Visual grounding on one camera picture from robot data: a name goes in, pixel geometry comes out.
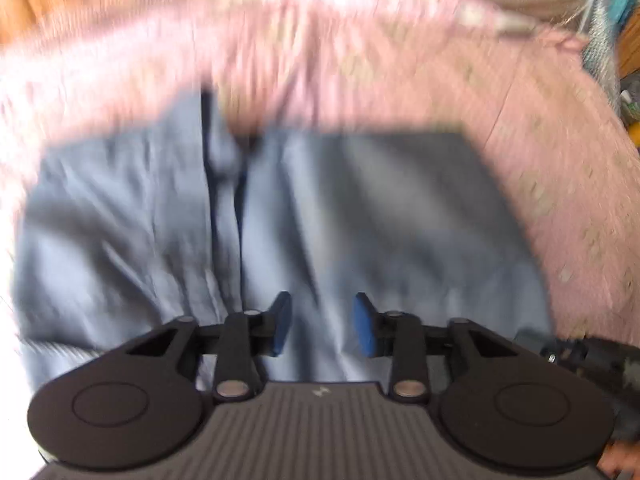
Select pink cloud print pillow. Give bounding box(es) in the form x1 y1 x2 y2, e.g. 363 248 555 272
440 0 541 41

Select person's right hand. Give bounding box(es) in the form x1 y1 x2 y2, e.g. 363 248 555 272
597 440 640 478

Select pink bear print blanket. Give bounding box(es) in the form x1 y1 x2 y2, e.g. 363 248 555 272
0 0 640 346

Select grey-blue pants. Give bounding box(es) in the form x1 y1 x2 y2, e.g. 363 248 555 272
10 87 556 396

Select clear bubble wrap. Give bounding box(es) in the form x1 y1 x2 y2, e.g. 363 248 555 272
500 0 626 111

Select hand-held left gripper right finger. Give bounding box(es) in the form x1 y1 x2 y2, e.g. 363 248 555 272
353 291 521 403

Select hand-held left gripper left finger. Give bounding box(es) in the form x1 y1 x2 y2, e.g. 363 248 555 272
125 291 293 403

